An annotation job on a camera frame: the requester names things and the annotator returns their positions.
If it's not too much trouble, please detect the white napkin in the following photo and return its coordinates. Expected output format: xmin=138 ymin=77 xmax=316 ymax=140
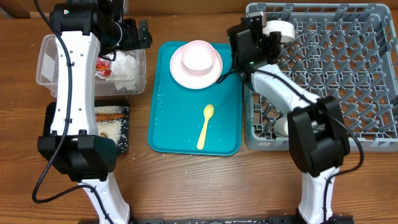
xmin=105 ymin=51 xmax=138 ymax=90

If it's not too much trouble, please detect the pink bowl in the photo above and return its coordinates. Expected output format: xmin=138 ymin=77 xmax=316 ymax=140
xmin=182 ymin=40 xmax=216 ymax=72

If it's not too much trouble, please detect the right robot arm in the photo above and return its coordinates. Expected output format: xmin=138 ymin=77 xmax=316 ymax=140
xmin=227 ymin=14 xmax=350 ymax=223

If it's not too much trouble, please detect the red foil wrapper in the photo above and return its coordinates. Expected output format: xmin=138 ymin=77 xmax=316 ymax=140
xmin=95 ymin=58 xmax=112 ymax=77

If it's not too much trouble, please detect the pink plate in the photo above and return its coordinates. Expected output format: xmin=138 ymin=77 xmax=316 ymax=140
xmin=170 ymin=45 xmax=223 ymax=90

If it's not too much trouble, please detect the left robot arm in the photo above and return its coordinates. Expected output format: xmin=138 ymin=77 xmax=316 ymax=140
xmin=37 ymin=1 xmax=152 ymax=223

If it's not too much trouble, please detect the orange carrot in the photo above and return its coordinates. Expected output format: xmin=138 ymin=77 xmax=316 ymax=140
xmin=95 ymin=113 xmax=126 ymax=122

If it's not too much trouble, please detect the teal plastic tray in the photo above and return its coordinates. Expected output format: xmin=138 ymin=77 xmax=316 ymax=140
xmin=147 ymin=41 xmax=243 ymax=156

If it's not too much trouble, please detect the grey dishwasher rack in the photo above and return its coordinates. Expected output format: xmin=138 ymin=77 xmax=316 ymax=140
xmin=246 ymin=2 xmax=397 ymax=152

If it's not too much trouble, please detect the clear plastic bin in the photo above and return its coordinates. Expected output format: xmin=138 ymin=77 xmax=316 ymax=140
xmin=36 ymin=34 xmax=146 ymax=97

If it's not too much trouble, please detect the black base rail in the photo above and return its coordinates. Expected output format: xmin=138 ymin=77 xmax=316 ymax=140
xmin=78 ymin=215 xmax=354 ymax=224

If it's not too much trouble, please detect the pale green bowl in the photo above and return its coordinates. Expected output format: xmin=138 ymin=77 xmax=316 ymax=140
xmin=262 ymin=20 xmax=295 ymax=43

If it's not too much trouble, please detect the yellow plastic spoon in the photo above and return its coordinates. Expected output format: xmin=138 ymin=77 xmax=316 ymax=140
xmin=197 ymin=104 xmax=214 ymax=150

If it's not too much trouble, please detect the white rice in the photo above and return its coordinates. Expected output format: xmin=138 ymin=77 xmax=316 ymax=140
xmin=95 ymin=106 xmax=127 ymax=149

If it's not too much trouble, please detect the black plastic tray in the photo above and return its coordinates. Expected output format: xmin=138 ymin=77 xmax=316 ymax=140
xmin=95 ymin=99 xmax=130 ymax=155

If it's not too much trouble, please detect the pale green cup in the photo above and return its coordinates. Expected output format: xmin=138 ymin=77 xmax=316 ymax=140
xmin=274 ymin=117 xmax=289 ymax=138

